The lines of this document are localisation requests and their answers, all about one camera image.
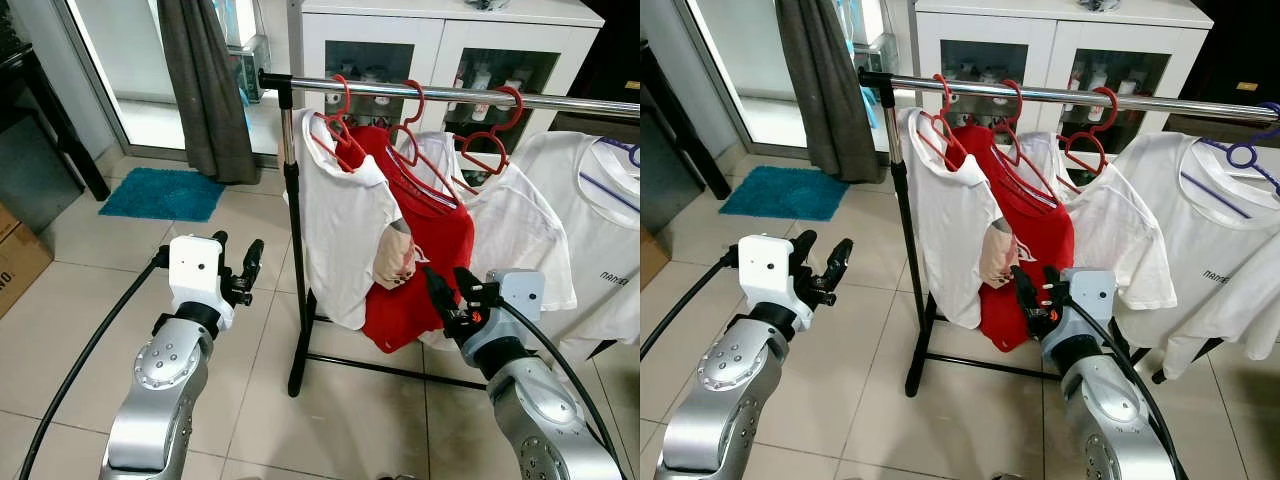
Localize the white t-shirt with printed sleeve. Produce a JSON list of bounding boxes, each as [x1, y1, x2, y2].
[[297, 108, 417, 332], [900, 108, 1022, 332]]

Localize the white t-shirt with lettering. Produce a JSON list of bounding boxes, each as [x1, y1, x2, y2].
[[510, 130, 641, 347], [1110, 130, 1280, 382]]

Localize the red plastic hanger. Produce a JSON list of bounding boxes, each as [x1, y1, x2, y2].
[[1057, 85, 1121, 183], [385, 80, 463, 207], [985, 80, 1063, 207], [455, 85, 527, 178], [915, 74, 976, 173], [308, 74, 373, 173]]

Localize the red t-shirt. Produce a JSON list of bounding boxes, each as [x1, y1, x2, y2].
[[345, 125, 477, 354], [945, 125, 1077, 353]]

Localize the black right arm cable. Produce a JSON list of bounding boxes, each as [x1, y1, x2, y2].
[[1068, 298, 1191, 480], [498, 298, 623, 480]]

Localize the purple plastic hanger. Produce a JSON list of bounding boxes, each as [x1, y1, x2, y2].
[[1180, 100, 1280, 222], [578, 138, 641, 217]]

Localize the white framed glass door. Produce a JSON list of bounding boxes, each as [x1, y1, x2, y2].
[[645, 0, 916, 153], [10, 0, 301, 161]]

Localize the grey curtain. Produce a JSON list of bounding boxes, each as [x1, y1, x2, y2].
[[157, 0, 262, 186], [775, 0, 882, 186]]

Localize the teal floor mat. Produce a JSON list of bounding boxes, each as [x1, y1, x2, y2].
[[98, 167, 227, 223], [718, 165, 852, 222]]

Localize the brown cardboard box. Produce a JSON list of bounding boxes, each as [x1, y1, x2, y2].
[[640, 228, 672, 292], [0, 203, 54, 319]]

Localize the black desk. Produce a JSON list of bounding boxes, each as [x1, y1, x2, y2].
[[640, 55, 735, 236], [0, 0, 112, 236]]

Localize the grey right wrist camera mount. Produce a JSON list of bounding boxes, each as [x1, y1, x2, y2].
[[1045, 266, 1117, 346], [465, 268, 547, 349]]

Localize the black and silver clothes rack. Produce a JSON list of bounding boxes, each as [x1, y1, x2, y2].
[[258, 68, 641, 399], [858, 68, 1280, 399]]

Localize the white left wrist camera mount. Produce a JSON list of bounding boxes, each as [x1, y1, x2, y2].
[[167, 234, 225, 313], [738, 234, 798, 307]]

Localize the white glass-door cabinet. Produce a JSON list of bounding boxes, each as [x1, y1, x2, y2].
[[912, 0, 1216, 151], [288, 0, 606, 143]]

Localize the plain white t-shirt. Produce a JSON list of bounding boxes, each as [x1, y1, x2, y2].
[[1020, 130, 1180, 323], [415, 130, 579, 351]]

